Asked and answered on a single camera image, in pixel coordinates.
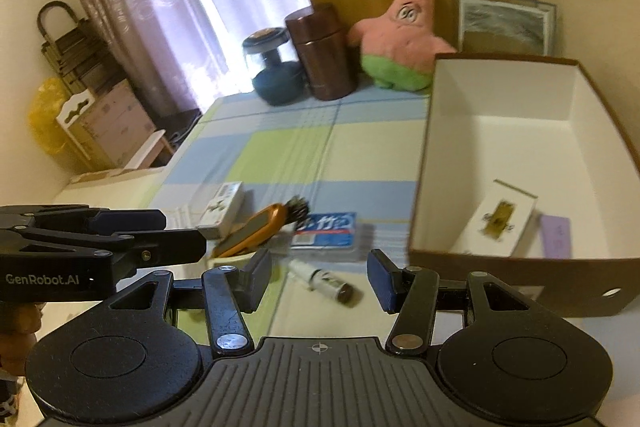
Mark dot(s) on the wooden stool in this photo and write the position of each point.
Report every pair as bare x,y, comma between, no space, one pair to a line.
150,147

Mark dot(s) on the yellow plastic bag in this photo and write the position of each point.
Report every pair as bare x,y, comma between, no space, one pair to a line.
45,117

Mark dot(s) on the small white carton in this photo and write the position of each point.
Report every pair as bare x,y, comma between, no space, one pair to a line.
220,207

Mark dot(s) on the brown cardboard carton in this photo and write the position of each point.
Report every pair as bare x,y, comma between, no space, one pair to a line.
115,122

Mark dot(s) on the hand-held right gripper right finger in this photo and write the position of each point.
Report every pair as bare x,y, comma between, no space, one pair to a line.
381,279

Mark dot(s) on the brown cardboard box white inside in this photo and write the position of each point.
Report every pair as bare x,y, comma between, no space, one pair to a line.
500,127

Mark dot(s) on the white card box yellow print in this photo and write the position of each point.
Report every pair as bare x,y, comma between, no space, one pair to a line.
500,219

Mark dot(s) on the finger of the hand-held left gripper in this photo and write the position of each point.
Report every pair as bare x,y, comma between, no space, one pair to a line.
165,244
130,221

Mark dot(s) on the pink starfish plush toy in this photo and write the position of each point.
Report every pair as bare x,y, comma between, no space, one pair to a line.
400,42

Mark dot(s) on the dark dumbbell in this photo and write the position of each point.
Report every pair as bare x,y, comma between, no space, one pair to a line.
277,84

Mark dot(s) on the checked tablecloth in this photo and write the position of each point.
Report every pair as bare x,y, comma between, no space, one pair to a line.
300,147

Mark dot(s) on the framed picture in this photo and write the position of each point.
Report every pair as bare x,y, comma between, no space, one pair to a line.
500,22

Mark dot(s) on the purple flat item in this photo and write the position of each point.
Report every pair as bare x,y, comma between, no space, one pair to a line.
555,237

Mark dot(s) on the brown cylindrical canister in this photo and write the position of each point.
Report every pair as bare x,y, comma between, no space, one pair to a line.
322,52

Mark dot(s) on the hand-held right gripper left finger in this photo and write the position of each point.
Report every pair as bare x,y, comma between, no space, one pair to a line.
260,279

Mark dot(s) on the blue packet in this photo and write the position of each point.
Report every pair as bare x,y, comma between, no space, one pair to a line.
325,232

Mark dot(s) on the person's left hand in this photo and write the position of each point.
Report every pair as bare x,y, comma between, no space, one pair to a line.
17,322

